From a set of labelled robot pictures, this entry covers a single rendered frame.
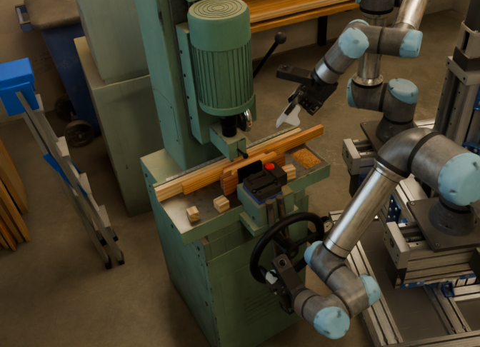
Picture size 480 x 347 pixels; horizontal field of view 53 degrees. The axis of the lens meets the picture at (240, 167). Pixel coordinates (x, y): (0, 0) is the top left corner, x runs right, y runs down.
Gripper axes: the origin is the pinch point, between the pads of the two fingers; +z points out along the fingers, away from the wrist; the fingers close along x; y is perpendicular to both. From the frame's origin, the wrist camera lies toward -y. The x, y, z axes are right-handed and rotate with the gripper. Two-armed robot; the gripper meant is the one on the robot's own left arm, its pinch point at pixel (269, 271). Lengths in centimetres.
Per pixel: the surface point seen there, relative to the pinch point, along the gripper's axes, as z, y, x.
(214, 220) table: 17.8, -16.4, -5.4
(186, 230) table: 17.5, -18.0, -15.3
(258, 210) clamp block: 7.4, -16.2, 6.4
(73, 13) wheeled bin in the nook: 186, -112, 3
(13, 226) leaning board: 163, -14, -79
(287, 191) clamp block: 8.4, -17.0, 18.1
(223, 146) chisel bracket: 24.1, -36.0, 8.8
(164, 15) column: 22, -81, 6
